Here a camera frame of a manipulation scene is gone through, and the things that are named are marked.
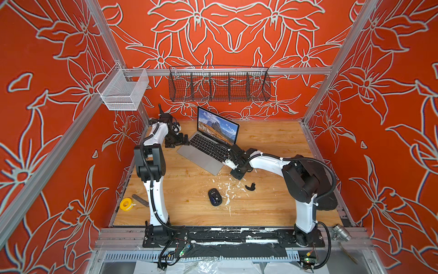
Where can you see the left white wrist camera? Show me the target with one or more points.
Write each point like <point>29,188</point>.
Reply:
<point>176,128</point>

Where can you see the black wireless mouse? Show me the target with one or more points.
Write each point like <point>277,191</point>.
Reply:
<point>215,197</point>

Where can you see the grey metal fitting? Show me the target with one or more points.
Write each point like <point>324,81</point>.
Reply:
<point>341,233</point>

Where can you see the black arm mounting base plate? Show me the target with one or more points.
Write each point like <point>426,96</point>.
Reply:
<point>159,237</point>

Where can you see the silver open laptop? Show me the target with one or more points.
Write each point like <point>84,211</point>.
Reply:
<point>208,146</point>

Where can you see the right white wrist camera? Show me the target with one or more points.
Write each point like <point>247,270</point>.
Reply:
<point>230,164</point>

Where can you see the white slotted cable duct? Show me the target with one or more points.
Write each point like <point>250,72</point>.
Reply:
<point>152,256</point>

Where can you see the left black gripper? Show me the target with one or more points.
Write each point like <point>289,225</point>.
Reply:
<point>178,141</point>

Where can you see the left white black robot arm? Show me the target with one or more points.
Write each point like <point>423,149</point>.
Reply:
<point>151,166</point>

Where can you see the clear plastic wall bin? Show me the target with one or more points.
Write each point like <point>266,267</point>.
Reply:
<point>123,89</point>

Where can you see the yellow tape roll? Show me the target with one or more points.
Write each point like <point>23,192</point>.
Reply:
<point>126,204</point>

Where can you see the black wire wall basket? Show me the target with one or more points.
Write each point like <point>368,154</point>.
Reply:
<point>219,83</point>

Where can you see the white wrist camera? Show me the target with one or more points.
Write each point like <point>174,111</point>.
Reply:
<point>230,164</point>
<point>176,128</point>

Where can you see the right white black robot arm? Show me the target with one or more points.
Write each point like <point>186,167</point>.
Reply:
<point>308,181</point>

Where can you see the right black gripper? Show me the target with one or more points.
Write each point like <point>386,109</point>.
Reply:
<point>239,174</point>

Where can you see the small green circuit board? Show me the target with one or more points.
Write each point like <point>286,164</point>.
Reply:
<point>309,258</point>

